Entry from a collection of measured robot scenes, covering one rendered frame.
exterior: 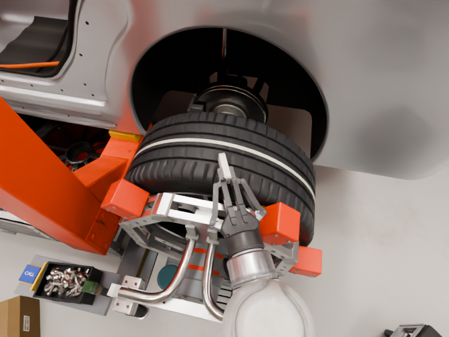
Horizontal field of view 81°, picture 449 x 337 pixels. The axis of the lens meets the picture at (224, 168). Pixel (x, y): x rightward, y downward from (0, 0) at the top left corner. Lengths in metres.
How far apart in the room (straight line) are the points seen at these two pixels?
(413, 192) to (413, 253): 0.47
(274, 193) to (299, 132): 1.69
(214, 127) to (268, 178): 0.20
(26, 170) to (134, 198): 0.29
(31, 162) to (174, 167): 0.39
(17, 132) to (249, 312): 0.69
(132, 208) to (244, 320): 0.50
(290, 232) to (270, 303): 0.34
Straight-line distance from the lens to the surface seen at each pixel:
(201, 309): 0.75
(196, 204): 0.67
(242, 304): 0.32
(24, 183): 0.86
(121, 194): 0.73
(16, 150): 0.83
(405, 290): 2.05
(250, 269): 0.51
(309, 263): 0.90
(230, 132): 0.71
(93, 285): 1.19
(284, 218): 0.63
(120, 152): 1.38
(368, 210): 2.13
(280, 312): 0.31
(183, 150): 0.70
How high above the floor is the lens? 1.73
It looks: 58 degrees down
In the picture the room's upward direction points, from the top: straight up
